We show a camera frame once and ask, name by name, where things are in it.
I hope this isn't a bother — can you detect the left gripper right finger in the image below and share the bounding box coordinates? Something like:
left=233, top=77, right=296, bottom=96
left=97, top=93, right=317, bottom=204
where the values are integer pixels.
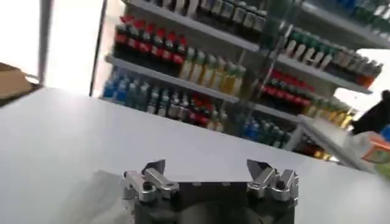
left=246, top=158, right=300, bottom=203

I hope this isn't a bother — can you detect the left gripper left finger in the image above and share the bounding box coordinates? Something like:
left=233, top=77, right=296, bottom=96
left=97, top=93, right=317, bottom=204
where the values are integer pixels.
left=121, top=159, right=180, bottom=203

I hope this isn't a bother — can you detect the white desk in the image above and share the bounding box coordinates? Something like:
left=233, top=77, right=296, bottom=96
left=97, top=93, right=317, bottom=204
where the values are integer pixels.
left=282, top=114, right=380, bottom=175

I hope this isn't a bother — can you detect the orange tissue box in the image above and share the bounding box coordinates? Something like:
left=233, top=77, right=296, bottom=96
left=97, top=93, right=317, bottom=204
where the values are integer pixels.
left=361, top=135, right=390, bottom=166

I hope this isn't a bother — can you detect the green cloth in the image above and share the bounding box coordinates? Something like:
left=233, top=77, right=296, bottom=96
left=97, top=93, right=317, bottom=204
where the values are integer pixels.
left=375, top=162, right=390, bottom=180

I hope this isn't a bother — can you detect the bottle shelf with red drinks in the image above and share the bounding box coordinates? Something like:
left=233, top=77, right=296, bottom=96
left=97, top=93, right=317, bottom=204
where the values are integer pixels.
left=240, top=0, right=390, bottom=161

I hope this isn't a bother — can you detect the bottle shelf with cola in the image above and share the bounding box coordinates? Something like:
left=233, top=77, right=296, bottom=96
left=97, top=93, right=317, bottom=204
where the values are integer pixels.
left=99, top=0, right=269, bottom=136

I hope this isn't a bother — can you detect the black bag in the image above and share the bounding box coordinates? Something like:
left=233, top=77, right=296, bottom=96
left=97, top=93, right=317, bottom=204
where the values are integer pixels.
left=350, top=89, right=390, bottom=136

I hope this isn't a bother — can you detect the blue water bottle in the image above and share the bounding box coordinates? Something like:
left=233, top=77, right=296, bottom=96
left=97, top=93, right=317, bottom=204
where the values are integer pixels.
left=380, top=124, right=390, bottom=143

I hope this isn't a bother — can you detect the thin black pole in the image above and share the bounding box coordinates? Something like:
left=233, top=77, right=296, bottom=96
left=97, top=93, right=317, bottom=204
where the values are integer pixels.
left=88, top=0, right=108, bottom=97

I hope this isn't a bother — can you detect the small cardboard box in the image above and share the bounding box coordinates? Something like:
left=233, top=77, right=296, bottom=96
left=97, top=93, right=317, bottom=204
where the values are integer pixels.
left=0, top=61, right=41, bottom=102

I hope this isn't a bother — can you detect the grey window post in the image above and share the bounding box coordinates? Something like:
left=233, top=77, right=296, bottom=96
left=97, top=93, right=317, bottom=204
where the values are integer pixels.
left=37, top=0, right=55, bottom=87

